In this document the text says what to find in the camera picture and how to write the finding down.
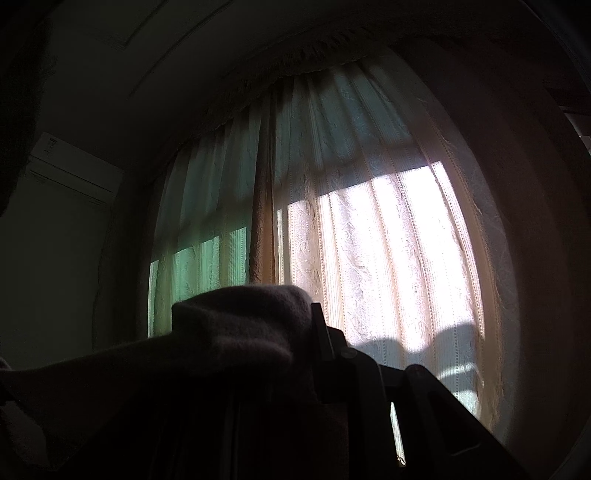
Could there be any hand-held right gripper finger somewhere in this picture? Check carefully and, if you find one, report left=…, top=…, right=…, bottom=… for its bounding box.
left=311, top=302, right=529, bottom=480

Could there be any mauve knit sweater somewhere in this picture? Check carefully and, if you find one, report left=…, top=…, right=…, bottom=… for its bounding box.
left=0, top=285, right=352, bottom=480

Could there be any sheer white lace curtain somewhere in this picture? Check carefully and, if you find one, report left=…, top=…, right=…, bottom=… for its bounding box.
left=148, top=55, right=513, bottom=435

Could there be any white air conditioner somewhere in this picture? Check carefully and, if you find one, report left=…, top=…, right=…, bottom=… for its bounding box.
left=25, top=131, right=124, bottom=209

